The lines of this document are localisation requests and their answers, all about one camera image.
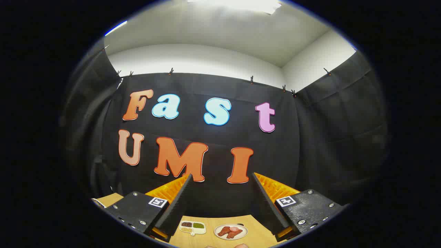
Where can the pile of green beans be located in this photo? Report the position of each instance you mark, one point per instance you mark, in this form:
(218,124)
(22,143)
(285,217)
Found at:
(198,225)

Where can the white oval plate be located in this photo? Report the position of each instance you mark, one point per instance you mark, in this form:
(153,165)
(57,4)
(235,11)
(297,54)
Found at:
(220,237)

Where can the wide ceiling light panel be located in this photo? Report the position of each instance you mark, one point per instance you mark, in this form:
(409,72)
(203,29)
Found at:
(234,5)

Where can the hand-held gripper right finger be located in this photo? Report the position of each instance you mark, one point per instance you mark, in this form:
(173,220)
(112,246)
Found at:
(267,206)

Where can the pile of dark beans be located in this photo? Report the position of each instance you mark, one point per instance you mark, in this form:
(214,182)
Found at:
(186,224)

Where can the brown meat piece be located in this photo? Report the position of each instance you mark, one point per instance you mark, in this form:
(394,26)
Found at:
(224,231)
(237,234)

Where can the pile of pale soybeans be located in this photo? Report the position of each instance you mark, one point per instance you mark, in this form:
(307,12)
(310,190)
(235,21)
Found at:
(186,229)

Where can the white divided tray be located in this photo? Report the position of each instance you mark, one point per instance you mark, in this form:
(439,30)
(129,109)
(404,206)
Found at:
(201,230)

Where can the row of black cloth clips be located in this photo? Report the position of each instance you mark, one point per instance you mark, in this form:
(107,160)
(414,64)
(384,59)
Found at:
(171,71)

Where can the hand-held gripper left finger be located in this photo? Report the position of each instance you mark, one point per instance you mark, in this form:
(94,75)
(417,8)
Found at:
(179,203)

